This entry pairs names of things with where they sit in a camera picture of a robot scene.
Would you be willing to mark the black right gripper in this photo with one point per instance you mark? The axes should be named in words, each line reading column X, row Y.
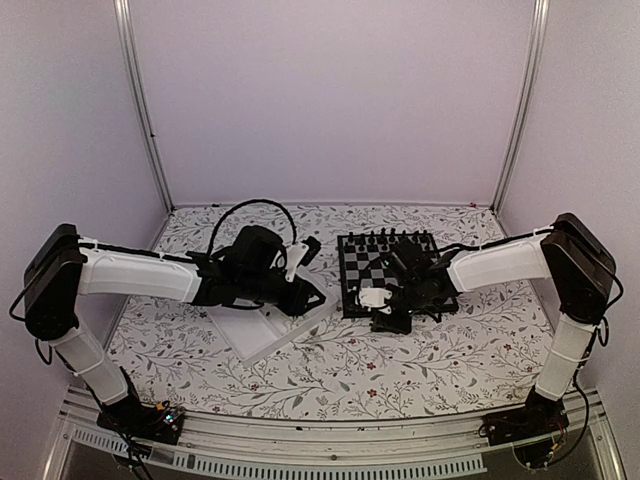
column 402, row 326

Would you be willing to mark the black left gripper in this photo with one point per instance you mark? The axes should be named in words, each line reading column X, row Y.
column 303, row 291

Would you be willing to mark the white plastic tray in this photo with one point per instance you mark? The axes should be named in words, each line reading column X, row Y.
column 253, row 335

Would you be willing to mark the black and silver chessboard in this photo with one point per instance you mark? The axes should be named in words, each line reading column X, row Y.
column 365, row 270

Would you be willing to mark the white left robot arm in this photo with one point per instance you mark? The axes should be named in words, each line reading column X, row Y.
column 69, row 266

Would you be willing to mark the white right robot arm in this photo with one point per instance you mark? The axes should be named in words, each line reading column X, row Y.
column 565, row 255

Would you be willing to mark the black chess pieces back row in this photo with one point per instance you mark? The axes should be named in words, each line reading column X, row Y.
column 393, row 236

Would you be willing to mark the black chess pawns row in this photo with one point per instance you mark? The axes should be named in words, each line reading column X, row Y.
column 368, row 246

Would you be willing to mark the floral patterned table mat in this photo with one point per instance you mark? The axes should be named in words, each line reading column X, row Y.
column 487, row 354

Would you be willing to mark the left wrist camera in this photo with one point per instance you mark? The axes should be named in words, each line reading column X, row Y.
column 300, row 254

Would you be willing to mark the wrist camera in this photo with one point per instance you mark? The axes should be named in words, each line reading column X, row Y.
column 300, row 254
column 374, row 299

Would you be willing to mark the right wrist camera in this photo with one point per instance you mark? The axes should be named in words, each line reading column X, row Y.
column 374, row 299

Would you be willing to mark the front aluminium rail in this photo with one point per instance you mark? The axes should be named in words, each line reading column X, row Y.
column 436, row 447

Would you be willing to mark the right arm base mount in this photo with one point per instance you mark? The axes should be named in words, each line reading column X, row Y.
column 536, row 430

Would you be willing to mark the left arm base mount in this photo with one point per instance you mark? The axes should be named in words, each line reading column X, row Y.
column 130, row 418

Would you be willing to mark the right aluminium frame post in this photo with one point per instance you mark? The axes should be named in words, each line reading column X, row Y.
column 532, row 64

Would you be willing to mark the aluminium frame post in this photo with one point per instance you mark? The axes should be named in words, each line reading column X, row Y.
column 132, row 66
column 532, row 64

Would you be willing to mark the left aluminium frame post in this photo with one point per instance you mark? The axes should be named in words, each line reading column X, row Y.
column 132, row 66

